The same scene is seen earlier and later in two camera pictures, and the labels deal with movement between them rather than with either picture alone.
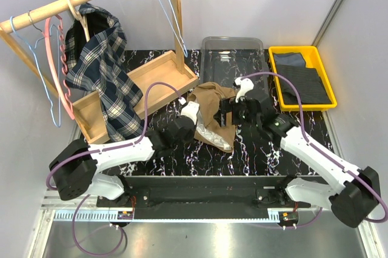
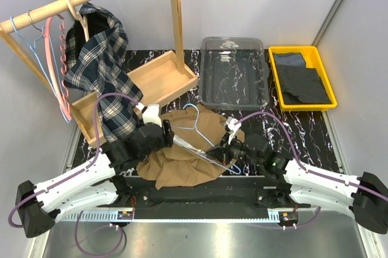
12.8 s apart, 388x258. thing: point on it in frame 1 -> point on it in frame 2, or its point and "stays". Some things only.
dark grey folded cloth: x=311 y=88 stays
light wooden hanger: x=75 y=13 stays
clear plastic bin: x=224 y=59 stays
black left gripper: x=191 y=136 -> x=167 y=138
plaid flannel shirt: x=98 y=65 stays
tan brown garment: x=208 y=95 -> x=196 y=130
